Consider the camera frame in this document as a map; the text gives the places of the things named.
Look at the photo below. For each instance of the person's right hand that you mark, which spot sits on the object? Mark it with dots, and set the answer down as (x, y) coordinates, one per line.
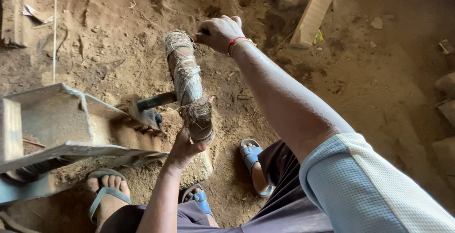
(220, 32)

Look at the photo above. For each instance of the person's left hand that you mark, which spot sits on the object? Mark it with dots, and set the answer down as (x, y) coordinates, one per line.
(183, 151)

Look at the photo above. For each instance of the fibre-wrapped crank bundle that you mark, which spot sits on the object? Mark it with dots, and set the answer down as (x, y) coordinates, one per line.
(186, 80)

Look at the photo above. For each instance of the pale stone block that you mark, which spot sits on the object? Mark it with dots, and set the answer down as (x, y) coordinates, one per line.
(199, 169)

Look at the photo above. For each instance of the gold bangle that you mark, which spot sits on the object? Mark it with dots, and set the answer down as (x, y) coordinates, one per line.
(241, 43)

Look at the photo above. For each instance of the blue sandal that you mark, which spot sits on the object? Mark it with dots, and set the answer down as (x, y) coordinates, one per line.
(201, 199)
(250, 154)

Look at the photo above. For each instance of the dark metal shaft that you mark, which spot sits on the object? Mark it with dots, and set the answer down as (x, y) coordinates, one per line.
(156, 101)

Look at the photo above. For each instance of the person's left foot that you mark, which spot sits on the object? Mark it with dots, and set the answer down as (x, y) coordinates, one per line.
(211, 220)

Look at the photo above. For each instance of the person's right foot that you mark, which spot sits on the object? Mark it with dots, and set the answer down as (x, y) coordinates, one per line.
(259, 178)

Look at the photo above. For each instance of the grey flip-flop sandal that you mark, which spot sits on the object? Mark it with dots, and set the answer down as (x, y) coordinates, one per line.
(106, 192)

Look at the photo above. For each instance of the yellow wrapper scrap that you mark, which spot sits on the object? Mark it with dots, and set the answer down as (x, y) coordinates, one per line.
(318, 36)

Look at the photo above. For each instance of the pale wooden plank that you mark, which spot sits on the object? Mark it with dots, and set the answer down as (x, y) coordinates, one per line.
(316, 9)

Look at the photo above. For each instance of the dark brown shorts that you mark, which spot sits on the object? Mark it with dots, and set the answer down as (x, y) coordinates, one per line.
(284, 204)

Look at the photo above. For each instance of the small pale stone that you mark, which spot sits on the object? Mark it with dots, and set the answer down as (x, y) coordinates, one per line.
(376, 23)

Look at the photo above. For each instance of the crumpled paper scrap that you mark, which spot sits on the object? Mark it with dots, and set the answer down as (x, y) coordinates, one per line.
(35, 14)

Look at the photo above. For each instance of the light blue shirt sleeve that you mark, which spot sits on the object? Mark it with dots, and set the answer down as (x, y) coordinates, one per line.
(369, 190)

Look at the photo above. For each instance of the dusty brick block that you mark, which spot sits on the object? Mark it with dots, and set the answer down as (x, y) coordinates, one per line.
(12, 12)

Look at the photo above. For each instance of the small debris chunk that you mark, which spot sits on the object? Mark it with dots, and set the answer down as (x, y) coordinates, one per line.
(446, 46)

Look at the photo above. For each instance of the large brown rock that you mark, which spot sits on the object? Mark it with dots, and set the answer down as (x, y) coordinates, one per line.
(448, 114)
(447, 85)
(444, 156)

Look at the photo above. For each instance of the grey metal machine frame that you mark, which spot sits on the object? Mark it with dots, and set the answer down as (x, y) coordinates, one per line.
(53, 126)

